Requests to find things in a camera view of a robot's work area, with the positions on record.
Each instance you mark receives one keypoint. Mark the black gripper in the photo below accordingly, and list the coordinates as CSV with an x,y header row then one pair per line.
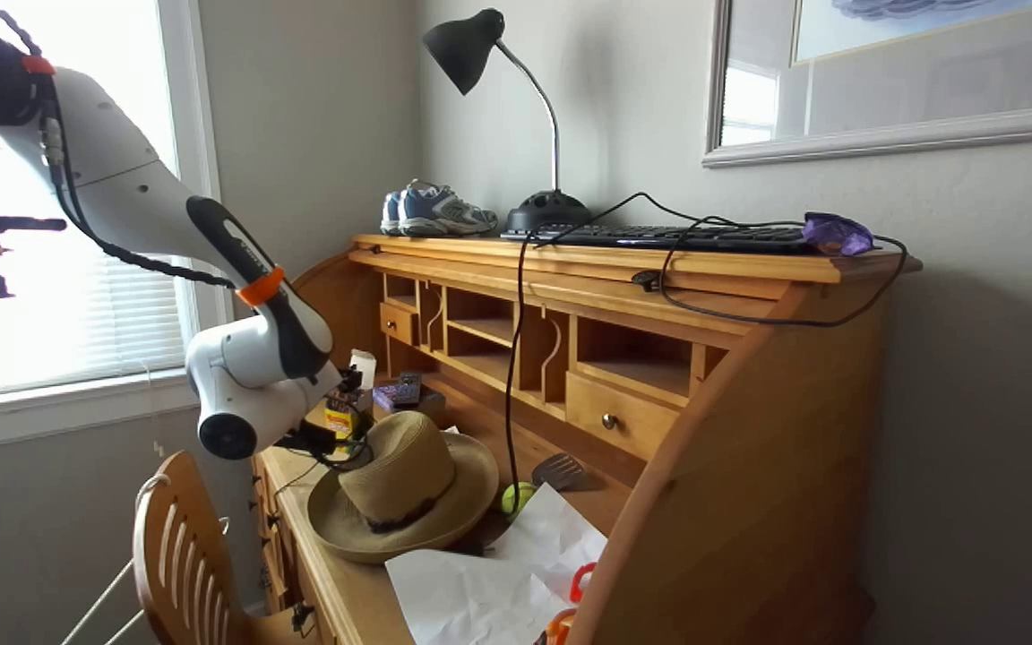
x,y
327,445

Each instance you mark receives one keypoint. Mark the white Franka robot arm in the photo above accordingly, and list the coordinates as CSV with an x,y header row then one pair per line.
x,y
108,155

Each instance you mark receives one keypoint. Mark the purple book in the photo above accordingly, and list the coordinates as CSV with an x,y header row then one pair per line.
x,y
394,397

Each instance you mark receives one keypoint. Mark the tan straw hat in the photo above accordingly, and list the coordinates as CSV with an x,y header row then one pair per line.
x,y
415,490

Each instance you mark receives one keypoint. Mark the wooden chair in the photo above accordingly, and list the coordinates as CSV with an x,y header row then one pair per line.
x,y
179,550

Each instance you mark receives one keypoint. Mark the yellow green ball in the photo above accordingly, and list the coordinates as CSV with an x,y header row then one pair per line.
x,y
516,497

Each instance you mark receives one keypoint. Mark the crumpled white paper sheet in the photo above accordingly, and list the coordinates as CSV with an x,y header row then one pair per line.
x,y
483,594

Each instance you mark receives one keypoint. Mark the dark grey flat object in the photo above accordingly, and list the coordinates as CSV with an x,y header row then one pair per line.
x,y
564,472

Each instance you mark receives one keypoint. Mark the grey blue sneaker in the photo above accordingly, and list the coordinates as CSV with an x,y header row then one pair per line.
x,y
444,212
388,212

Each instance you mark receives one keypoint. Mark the window with white blinds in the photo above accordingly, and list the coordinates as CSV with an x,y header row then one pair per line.
x,y
36,344

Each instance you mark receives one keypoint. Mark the black desk lamp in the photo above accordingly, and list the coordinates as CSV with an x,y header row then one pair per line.
x,y
546,215

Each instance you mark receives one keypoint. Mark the black keyboard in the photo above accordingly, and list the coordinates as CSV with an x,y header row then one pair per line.
x,y
697,237

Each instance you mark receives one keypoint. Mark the wooden roll-top desk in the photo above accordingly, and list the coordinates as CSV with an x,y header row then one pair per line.
x,y
753,478

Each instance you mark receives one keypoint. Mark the purple computer mouse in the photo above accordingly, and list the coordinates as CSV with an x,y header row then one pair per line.
x,y
835,233

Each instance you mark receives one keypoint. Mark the white framed picture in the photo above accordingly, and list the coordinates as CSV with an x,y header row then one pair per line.
x,y
896,138

